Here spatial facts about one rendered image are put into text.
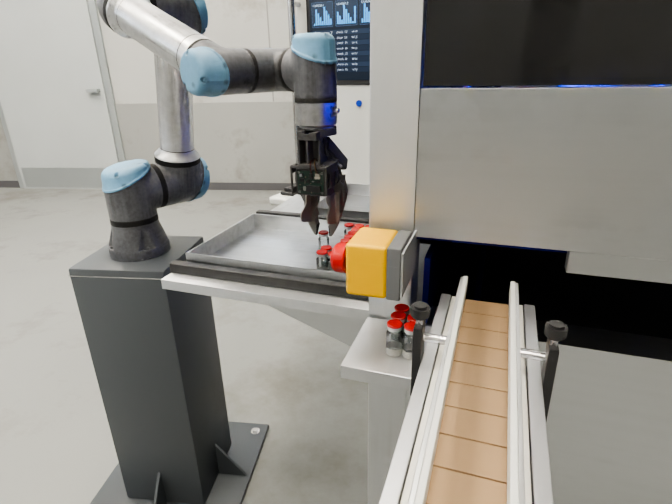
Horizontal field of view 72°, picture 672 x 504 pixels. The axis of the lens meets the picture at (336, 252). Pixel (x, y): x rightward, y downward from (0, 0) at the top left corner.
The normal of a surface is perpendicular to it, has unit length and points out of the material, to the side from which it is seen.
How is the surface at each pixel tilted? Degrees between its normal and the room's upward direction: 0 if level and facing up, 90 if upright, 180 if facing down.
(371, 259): 90
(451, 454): 0
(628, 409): 90
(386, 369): 0
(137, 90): 90
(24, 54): 90
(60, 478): 0
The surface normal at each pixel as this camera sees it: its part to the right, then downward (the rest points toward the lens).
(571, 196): -0.32, 0.36
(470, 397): -0.02, -0.93
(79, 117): -0.12, 0.37
